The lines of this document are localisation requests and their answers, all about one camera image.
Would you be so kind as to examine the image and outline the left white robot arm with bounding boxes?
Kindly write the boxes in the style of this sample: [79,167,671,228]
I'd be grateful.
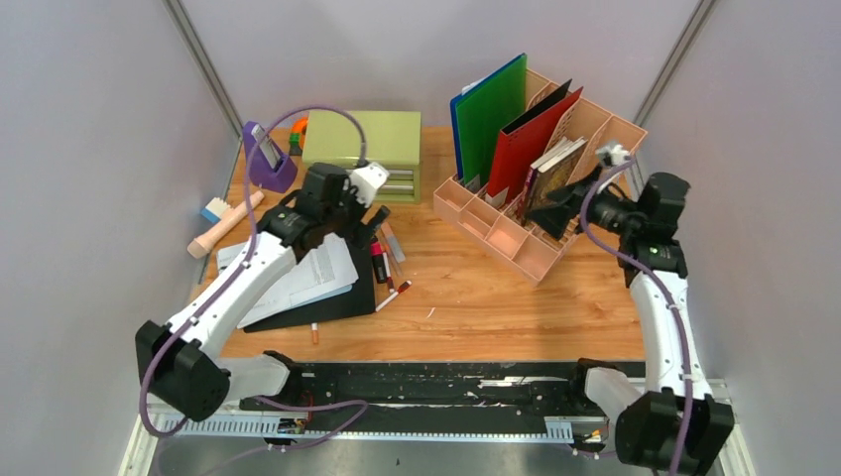
[135,163,389,421]

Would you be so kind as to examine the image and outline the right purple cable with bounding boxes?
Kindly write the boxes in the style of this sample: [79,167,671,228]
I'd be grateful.
[577,157,695,476]

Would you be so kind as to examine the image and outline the purple Roald Dahl book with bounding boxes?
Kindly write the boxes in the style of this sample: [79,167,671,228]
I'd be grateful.
[514,137,571,226]

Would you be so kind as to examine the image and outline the grey phone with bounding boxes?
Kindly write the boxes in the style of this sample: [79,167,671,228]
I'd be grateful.
[251,123,282,171]

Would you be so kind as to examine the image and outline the clipboard with white papers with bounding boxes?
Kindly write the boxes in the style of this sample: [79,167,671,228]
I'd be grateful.
[237,233,359,329]

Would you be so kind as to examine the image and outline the black Moon and Sixpence book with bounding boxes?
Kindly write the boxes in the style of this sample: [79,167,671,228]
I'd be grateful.
[524,137,587,224]

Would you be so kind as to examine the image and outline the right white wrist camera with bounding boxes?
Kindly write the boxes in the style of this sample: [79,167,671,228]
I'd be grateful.
[595,141,633,169]

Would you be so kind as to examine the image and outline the green drawer cabinet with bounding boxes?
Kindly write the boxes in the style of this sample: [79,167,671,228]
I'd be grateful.
[301,110,421,203]

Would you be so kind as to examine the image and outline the red folder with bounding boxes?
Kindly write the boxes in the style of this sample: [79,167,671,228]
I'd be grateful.
[484,80,583,208]

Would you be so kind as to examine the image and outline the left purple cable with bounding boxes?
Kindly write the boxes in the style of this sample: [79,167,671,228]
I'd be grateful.
[139,106,369,454]

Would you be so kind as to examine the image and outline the purple phone stand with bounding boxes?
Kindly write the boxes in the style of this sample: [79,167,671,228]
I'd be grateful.
[242,121,298,193]

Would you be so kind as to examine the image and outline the blue folder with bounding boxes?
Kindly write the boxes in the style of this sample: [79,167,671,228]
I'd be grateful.
[449,54,526,181]

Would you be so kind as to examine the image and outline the pink highlighter marker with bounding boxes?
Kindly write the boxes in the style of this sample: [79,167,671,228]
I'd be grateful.
[370,239,388,284]

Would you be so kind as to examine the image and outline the black mounting base plate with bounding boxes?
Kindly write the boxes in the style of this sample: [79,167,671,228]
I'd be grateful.
[274,361,607,437]

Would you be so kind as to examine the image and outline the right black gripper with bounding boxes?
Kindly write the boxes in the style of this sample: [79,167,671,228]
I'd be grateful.
[524,163,642,240]

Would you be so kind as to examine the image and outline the green folder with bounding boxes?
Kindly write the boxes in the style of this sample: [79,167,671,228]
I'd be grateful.
[454,54,529,188]

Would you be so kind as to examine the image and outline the peach file organizer rack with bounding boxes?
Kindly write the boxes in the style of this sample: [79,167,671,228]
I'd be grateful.
[433,97,648,286]

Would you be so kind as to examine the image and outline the red white pen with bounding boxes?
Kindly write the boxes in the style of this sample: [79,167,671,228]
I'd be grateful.
[375,280,412,312]

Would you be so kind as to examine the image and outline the orange tape dispenser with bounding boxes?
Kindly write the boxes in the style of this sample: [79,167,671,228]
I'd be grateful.
[289,117,308,156]

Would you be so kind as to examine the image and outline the black notebook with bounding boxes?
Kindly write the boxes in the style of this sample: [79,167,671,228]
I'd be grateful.
[242,244,376,332]

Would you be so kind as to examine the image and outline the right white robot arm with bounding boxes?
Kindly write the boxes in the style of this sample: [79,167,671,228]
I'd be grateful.
[525,169,735,475]

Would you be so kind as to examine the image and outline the purple cable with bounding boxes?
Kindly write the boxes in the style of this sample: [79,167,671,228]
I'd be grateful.
[139,106,369,454]
[577,157,695,476]

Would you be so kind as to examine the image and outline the aluminium frame rail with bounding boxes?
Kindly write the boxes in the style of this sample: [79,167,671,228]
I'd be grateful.
[118,369,751,476]

